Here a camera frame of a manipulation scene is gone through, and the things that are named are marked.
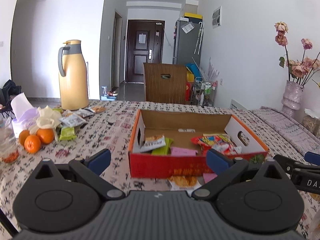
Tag red orange cardboard box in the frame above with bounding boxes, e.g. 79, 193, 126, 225
129, 109, 268, 179

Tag metal storage trolley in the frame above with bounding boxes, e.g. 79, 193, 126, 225
190, 79, 218, 107

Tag dried pink flowers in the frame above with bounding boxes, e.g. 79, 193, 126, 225
274, 21, 319, 88

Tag cream fabric flower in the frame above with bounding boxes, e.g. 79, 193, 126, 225
28, 106, 62, 141

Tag pink ribbed vase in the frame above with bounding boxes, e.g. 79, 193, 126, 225
281, 81, 303, 118

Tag upper white crisp packet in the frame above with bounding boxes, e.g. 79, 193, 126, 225
168, 176, 201, 190

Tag pink snack packet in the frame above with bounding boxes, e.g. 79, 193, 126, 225
170, 147, 197, 157
203, 173, 217, 184

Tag white pumpkin seed crisp packet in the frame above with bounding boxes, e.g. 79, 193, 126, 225
140, 135, 166, 153

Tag glass jar with goji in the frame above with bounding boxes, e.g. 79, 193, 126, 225
0, 116, 20, 164

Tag hidden left orange mandarin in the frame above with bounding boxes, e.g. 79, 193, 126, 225
18, 129, 30, 146

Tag grey refrigerator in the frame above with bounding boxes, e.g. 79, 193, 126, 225
172, 20, 204, 65

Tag green packet inside box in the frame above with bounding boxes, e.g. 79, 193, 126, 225
151, 138, 174, 155

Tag wooden chair back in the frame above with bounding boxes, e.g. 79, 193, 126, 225
144, 63, 187, 105

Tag yellow thermos jug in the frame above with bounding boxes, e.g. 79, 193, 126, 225
58, 40, 89, 111

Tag calligraphy print tablecloth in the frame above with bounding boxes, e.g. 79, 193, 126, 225
1, 100, 319, 225

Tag rear right orange mandarin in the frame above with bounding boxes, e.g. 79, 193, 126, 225
36, 128, 55, 145

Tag red foil snack bag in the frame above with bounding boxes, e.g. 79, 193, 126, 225
191, 134, 242, 155

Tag white sachet near thermos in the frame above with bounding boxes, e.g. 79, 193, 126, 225
59, 114, 86, 127

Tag orange cracker packet by thermos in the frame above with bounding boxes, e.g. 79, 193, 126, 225
87, 106, 106, 114

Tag dark brown entrance door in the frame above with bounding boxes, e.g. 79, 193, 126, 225
125, 20, 165, 83

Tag white tissue paper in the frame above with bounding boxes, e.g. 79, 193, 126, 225
10, 93, 39, 139

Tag green snack packet by oranges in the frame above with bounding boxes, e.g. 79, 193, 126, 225
59, 126, 76, 141

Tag front orange mandarin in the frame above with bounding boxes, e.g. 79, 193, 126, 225
24, 135, 41, 154

